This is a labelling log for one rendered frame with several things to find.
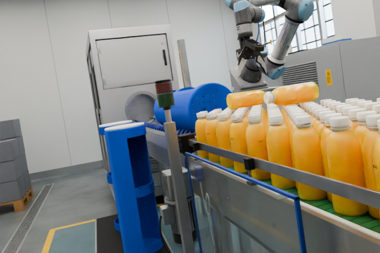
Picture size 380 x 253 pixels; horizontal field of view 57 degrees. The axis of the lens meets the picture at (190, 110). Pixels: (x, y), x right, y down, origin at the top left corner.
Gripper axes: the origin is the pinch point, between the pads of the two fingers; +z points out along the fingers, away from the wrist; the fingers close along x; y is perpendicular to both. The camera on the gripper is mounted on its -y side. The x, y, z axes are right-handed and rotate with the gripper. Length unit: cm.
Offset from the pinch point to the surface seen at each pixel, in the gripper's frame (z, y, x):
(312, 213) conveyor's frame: 33, -83, 36
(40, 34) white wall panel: -142, 552, 122
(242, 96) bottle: 8.3, -12.6, 13.0
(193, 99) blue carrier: 7.1, 24.4, 23.1
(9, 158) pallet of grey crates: 54, 349, 172
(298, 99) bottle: 11.3, -41.2, 5.6
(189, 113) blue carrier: 14.1, 24.6, 26.3
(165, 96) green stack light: 4, -23, 49
